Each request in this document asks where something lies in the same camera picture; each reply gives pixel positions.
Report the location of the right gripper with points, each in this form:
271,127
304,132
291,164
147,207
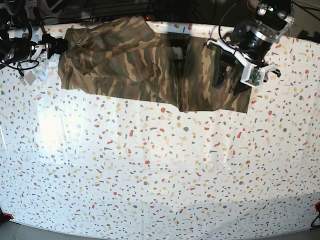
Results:
48,47

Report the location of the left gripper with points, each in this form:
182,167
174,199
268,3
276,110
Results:
252,41

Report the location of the camouflage T-shirt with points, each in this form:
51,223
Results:
125,58

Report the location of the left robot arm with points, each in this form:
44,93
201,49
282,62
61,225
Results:
277,16

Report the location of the power strip with red light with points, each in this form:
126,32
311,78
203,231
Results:
149,17

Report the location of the terrazzo pattern table cloth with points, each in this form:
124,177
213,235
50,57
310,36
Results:
104,167

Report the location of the red black table clamp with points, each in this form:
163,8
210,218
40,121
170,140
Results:
4,217

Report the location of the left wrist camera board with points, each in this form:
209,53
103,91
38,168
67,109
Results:
252,76

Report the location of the orange clamp with cable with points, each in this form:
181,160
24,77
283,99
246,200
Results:
316,222

